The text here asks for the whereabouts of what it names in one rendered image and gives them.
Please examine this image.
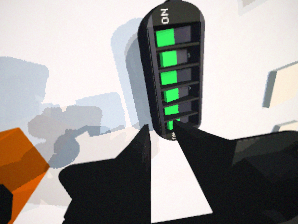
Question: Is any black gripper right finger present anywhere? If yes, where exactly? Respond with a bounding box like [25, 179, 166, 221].
[172, 120, 298, 213]

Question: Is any cream flat square tile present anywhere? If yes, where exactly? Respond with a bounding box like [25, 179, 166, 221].
[273, 120, 298, 132]

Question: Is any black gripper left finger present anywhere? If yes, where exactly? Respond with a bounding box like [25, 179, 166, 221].
[58, 124, 151, 224]

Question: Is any dark grey switch panel with green rocker switches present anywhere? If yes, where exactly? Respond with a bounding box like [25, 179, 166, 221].
[137, 0, 205, 141]

